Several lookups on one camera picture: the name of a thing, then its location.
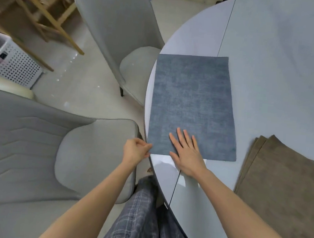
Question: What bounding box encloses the cream upholstered seat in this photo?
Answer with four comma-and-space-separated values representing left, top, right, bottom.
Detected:
0, 72, 36, 100

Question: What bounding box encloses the round grey marble table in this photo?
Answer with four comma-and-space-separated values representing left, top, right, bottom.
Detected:
134, 0, 314, 238

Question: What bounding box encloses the grey chair with stitched back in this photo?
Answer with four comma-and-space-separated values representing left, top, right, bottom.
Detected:
0, 88, 148, 221

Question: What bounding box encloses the light wooden high chair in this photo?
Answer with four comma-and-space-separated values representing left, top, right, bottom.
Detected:
0, 0, 89, 74

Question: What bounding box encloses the person's left forearm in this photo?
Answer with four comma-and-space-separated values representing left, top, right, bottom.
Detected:
38, 155, 138, 238

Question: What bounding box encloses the blue grey placemat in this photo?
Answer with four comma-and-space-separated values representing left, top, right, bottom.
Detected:
146, 51, 245, 162

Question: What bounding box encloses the person's left hand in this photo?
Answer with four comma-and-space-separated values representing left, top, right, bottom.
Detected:
121, 137, 154, 172

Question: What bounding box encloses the stack of placemats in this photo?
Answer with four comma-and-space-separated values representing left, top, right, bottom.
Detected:
230, 132, 314, 238

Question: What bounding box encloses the grey plain back chair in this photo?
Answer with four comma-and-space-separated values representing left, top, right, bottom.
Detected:
64, 0, 170, 108

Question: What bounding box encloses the person's right hand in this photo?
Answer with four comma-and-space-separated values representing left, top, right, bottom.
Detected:
165, 127, 211, 179

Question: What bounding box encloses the white perforated basket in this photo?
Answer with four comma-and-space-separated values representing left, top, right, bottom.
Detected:
0, 30, 46, 90

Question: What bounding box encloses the person's right forearm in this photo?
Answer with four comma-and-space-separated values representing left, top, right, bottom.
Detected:
191, 168, 311, 238

